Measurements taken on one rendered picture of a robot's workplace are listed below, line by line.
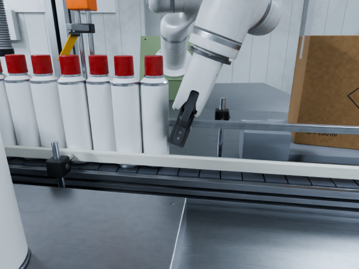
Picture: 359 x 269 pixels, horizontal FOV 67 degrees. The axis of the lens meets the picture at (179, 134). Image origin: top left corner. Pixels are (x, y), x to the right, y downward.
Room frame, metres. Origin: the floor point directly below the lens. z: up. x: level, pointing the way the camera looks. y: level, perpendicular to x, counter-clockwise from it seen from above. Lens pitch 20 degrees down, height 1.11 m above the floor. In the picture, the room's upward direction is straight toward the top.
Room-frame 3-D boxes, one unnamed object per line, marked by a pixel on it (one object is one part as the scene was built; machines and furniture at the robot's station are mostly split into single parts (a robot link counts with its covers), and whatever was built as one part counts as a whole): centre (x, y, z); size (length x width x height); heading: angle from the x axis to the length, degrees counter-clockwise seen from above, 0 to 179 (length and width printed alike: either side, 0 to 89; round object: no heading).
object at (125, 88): (0.48, 0.10, 0.98); 0.05 x 0.05 x 0.20
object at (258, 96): (1.37, -0.15, 0.81); 0.90 x 0.90 x 0.04; 4
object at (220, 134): (0.54, -0.09, 0.91); 0.07 x 0.03 x 0.17; 172
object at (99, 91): (0.50, 0.15, 0.98); 0.05 x 0.05 x 0.20
